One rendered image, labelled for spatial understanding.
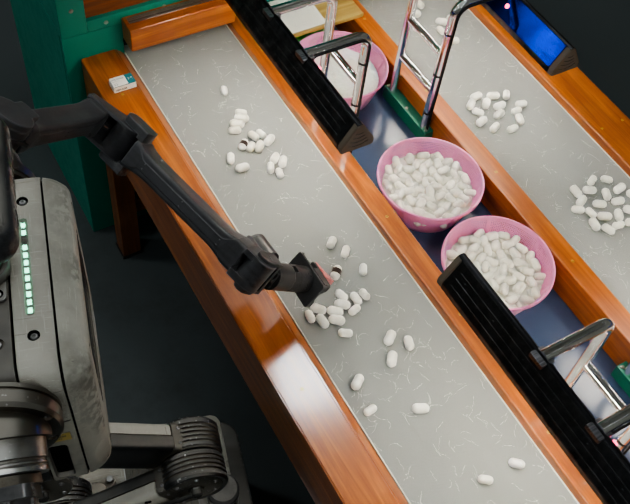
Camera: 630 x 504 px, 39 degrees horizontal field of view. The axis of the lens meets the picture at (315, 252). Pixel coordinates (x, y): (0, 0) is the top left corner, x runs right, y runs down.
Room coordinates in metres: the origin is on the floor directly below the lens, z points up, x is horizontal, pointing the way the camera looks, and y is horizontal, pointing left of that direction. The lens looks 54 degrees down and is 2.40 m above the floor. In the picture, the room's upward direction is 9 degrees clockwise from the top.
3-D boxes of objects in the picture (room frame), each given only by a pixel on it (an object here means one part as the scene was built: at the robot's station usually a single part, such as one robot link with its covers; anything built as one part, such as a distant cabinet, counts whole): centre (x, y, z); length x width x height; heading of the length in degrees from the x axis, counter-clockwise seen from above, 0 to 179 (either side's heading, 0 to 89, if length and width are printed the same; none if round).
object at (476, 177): (1.47, -0.25, 0.72); 0.27 x 0.27 x 0.10
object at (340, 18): (2.00, 0.14, 0.77); 0.33 x 0.15 x 0.01; 127
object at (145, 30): (1.83, 0.45, 0.83); 0.30 x 0.06 x 0.07; 127
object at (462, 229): (1.25, -0.42, 0.72); 0.27 x 0.27 x 0.10
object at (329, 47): (1.56, 0.07, 0.90); 0.20 x 0.19 x 0.45; 37
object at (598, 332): (0.79, -0.52, 0.90); 0.20 x 0.19 x 0.45; 37
